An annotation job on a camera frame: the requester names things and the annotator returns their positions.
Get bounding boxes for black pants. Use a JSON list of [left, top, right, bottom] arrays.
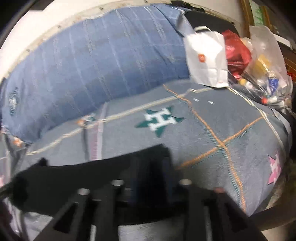
[[9, 143, 192, 226]]

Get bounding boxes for gold picture frame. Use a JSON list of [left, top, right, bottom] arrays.
[[240, 0, 279, 32]]

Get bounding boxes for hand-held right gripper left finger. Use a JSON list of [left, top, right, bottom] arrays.
[[35, 179, 126, 241]]

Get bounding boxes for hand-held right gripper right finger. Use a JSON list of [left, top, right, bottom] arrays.
[[179, 178, 270, 241]]

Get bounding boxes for red plastic bag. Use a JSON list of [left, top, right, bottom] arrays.
[[221, 29, 253, 80]]

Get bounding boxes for white paper bag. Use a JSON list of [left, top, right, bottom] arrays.
[[183, 25, 230, 89]]

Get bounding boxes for clear plastic bag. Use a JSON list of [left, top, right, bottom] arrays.
[[239, 24, 295, 110]]

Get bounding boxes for black cushion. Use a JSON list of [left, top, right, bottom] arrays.
[[184, 10, 240, 37]]

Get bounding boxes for blue checked quilt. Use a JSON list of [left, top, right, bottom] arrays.
[[0, 4, 196, 144]]

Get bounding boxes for grey patterned blanket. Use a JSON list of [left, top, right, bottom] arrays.
[[0, 80, 292, 241]]

